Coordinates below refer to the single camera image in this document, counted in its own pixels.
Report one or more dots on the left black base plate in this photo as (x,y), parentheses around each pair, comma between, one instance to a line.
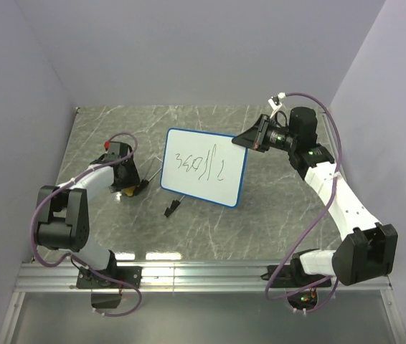
(123,277)

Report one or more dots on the aluminium side rail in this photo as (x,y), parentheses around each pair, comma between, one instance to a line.
(346,179)

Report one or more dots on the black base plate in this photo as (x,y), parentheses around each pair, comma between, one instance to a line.
(123,277)
(293,277)

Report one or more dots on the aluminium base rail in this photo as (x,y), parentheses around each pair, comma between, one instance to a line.
(156,276)

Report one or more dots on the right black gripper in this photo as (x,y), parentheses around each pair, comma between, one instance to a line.
(255,137)

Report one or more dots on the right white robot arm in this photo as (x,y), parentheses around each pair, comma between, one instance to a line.
(367,248)

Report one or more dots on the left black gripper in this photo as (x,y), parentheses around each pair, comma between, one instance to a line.
(133,180)

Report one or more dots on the blue framed whiteboard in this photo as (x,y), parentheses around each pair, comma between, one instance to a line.
(203,165)

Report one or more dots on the yellow eraser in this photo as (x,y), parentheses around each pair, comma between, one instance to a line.
(130,192)

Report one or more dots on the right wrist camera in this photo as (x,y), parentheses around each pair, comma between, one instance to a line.
(276,102)

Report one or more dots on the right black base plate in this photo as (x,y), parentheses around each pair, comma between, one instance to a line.
(293,277)

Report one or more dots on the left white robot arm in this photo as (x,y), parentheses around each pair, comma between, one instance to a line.
(61,221)

